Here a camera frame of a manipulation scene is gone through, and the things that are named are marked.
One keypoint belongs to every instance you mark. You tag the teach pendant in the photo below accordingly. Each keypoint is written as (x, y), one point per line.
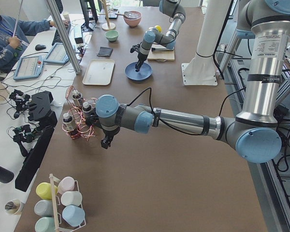
(28, 68)
(57, 55)

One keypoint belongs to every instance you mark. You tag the teach pendant far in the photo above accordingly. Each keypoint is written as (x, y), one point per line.
(57, 55)

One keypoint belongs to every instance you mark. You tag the cream rabbit tray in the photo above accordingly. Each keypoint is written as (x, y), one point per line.
(99, 72)

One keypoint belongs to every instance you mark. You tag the seated person blue hoodie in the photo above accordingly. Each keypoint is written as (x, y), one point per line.
(13, 38)

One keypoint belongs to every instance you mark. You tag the white cup rack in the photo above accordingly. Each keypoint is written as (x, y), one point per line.
(55, 203)

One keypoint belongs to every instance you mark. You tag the black thermos bottle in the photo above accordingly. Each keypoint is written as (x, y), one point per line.
(6, 176)

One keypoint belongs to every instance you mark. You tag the dark drink bottle upper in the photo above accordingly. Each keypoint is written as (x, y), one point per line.
(77, 98)

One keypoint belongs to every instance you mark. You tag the black computer mouse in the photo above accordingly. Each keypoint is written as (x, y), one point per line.
(40, 47)

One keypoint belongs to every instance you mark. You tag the grey folded cloth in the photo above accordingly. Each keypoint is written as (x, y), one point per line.
(105, 52)

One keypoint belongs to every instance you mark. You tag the dark drink bottle outer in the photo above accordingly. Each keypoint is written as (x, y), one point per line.
(70, 126)

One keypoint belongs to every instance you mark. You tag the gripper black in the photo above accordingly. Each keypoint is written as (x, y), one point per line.
(141, 57)
(108, 134)

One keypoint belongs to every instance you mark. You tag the wooden cutting board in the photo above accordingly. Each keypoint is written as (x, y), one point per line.
(161, 56)

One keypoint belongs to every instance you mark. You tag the black keyboard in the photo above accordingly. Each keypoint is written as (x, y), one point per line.
(57, 38)

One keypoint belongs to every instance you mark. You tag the pink bowl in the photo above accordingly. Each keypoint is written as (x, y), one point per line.
(133, 22)

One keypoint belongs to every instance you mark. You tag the dark drink bottle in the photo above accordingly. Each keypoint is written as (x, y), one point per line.
(86, 109)
(77, 98)
(70, 126)

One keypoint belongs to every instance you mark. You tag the yellow cup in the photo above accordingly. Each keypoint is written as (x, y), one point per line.
(43, 190)

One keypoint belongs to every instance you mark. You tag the pink cup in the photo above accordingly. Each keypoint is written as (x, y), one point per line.
(66, 184)

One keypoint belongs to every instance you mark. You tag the yellow lemon outer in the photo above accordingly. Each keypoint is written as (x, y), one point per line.
(158, 28)

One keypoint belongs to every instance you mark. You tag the steel ice scoop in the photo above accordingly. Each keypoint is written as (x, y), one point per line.
(129, 15)

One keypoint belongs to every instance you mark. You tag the blue cup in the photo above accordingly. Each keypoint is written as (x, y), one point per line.
(73, 215)

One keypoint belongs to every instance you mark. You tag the grey cup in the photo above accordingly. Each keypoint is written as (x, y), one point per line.
(44, 208)

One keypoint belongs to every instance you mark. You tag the dark drink bottle middle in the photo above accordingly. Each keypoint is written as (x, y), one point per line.
(86, 109)

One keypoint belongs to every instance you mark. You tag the aluminium frame post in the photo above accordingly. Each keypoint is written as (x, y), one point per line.
(53, 9)

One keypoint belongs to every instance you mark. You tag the green bowl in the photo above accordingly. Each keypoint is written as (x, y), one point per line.
(112, 35)

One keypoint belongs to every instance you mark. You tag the wooden cup stand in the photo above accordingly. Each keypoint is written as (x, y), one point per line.
(108, 25)

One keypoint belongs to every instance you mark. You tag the steel muddler black tip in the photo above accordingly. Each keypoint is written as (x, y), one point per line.
(153, 49)

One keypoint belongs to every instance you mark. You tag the black monitor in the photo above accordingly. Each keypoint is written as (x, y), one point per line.
(89, 14)

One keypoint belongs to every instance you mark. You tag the copper wire bottle rack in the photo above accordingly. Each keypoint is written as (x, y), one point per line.
(85, 131)

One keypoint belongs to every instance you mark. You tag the light green cup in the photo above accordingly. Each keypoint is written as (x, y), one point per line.
(45, 224)

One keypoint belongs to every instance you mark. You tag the white cup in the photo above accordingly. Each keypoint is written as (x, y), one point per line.
(71, 198)

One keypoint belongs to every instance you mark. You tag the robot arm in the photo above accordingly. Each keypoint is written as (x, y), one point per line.
(177, 15)
(252, 133)

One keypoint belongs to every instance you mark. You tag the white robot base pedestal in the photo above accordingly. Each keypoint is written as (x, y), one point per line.
(201, 71)

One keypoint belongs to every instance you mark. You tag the paper cup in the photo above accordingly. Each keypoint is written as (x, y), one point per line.
(14, 207)

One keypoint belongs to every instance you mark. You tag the teach pendant near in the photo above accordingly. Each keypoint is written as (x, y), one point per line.
(28, 68)

